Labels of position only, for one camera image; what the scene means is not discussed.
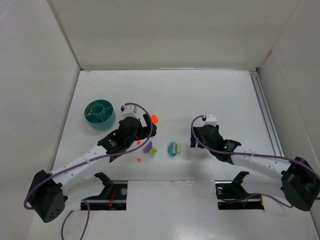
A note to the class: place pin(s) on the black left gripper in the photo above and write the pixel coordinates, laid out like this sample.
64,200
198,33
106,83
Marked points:
144,125

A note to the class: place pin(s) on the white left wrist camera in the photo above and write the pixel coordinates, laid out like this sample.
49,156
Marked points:
129,111

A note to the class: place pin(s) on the pale green lego brick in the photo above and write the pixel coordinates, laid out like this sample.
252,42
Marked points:
179,148

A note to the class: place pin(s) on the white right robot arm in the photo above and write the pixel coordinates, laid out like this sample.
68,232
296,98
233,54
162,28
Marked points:
294,179

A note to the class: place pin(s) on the aluminium rail right side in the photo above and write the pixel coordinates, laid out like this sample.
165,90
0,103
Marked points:
266,145

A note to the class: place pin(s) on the teal round divided container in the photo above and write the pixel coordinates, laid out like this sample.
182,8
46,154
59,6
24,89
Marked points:
103,114

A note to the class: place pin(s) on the teal printed oval lego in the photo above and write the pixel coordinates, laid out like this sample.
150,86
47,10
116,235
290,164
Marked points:
173,149

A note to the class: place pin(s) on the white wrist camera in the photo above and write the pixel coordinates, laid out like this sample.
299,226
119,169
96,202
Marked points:
209,119
129,111

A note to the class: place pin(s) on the purple curved lego piece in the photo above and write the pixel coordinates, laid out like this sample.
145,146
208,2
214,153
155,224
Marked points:
148,147

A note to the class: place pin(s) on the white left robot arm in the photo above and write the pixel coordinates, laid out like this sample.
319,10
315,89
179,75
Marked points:
50,193

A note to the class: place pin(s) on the lime green square lego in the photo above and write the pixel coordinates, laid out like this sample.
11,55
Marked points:
152,152

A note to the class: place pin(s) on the orange dome lego piece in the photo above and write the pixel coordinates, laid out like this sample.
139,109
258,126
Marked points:
154,119

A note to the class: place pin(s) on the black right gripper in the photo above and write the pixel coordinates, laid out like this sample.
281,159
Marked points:
198,136

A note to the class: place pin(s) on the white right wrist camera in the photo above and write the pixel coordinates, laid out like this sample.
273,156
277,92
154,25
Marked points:
209,119

